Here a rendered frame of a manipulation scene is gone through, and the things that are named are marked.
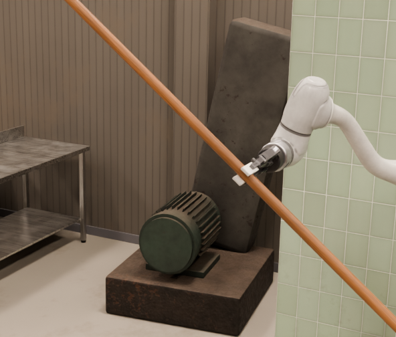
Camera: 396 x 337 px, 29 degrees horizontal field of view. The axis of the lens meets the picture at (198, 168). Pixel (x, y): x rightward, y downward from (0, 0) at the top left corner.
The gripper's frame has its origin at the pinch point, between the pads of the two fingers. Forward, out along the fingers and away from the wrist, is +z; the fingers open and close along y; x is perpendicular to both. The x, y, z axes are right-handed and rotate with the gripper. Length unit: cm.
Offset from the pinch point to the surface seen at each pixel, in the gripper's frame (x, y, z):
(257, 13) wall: 128, 78, -370
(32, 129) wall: 229, 301, -367
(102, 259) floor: 90, 309, -321
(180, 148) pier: 107, 201, -357
